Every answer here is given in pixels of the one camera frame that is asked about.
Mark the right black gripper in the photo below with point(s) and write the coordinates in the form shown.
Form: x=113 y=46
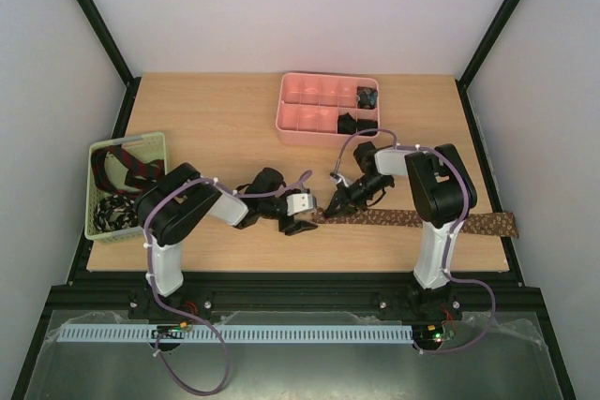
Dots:
x=347 y=197

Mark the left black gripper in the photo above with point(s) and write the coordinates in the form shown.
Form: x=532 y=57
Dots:
x=295 y=228

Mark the brown floral tie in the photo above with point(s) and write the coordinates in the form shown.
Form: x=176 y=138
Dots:
x=488 y=224

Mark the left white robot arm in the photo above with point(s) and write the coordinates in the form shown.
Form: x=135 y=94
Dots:
x=172 y=208

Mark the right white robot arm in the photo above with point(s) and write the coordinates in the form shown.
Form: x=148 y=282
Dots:
x=442 y=193

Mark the rolled black tie left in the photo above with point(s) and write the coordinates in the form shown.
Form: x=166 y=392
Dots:
x=346 y=124

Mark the rolled black tie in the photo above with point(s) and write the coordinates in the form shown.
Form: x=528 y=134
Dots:
x=346 y=124
x=365 y=127

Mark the rolled black tie right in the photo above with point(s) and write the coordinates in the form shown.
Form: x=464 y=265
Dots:
x=365 y=127

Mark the pink compartment organizer box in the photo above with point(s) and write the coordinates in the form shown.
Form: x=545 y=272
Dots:
x=309 y=106

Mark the rolled blue patterned tie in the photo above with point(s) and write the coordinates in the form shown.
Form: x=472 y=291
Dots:
x=366 y=98

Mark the green perforated basket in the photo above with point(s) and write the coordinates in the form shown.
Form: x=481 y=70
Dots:
x=146 y=147

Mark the black white patterned tie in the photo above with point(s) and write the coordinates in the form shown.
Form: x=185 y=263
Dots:
x=115 y=213

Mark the red black striped tie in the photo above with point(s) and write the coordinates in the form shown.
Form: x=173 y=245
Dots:
x=139 y=176

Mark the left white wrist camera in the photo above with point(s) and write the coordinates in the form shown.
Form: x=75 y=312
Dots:
x=300 y=203

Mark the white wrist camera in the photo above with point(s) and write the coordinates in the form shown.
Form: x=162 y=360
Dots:
x=300 y=203
x=340 y=180

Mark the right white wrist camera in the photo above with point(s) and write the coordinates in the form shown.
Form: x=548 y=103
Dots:
x=340 y=180

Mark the black aluminium frame rail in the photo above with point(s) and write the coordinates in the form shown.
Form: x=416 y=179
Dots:
x=386 y=296

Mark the light blue cable duct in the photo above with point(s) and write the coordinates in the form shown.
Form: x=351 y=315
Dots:
x=238 y=334

